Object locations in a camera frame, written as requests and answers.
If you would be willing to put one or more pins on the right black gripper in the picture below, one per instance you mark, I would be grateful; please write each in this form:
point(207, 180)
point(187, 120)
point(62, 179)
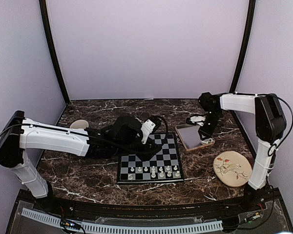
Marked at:
point(207, 132)

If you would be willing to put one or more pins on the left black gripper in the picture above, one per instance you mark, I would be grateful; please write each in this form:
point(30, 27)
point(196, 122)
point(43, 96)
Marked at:
point(149, 151)

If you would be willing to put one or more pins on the white chess queen piece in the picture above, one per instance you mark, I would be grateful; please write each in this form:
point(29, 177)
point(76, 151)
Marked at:
point(153, 174)

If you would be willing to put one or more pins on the black grey chess board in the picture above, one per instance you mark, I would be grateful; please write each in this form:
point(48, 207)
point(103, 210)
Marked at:
point(168, 156)

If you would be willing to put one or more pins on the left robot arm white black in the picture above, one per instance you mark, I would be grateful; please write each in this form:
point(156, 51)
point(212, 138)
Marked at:
point(127, 135)

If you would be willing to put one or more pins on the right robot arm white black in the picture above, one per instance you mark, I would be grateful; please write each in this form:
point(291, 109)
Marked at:
point(270, 124)

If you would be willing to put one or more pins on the green circuit board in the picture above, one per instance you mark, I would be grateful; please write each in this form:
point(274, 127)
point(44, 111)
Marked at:
point(68, 224)

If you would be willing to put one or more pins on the metal tray with wooden rim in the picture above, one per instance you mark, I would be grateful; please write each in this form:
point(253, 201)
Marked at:
point(190, 138)

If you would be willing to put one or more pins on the oval bird pattern coaster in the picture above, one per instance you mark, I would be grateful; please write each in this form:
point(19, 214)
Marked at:
point(232, 168)

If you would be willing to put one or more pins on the beige mug with dark pattern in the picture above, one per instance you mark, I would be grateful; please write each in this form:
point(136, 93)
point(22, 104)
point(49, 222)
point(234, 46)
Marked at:
point(79, 124)

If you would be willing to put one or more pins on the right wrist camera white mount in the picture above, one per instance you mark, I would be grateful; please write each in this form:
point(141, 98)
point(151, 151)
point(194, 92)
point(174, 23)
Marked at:
point(195, 120)

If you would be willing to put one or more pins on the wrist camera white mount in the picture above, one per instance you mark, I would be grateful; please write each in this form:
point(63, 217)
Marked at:
point(149, 127)
point(195, 120)

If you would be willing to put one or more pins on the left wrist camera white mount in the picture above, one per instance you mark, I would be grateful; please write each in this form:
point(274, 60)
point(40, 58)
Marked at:
point(149, 127)

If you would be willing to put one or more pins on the white slotted cable duct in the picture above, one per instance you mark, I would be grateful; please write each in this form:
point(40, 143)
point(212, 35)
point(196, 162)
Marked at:
point(108, 225)

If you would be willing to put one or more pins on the right black frame post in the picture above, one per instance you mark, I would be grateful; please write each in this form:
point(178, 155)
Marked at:
point(244, 45)

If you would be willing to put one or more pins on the black frame post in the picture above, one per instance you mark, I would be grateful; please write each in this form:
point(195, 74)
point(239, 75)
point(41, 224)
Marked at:
point(52, 50)
point(244, 45)

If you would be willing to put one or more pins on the black front rail base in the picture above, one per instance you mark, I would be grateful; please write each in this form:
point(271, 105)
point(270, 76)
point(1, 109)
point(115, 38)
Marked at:
point(223, 209)

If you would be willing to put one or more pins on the left black frame post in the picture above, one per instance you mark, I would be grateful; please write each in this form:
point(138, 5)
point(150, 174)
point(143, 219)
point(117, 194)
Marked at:
point(52, 50)

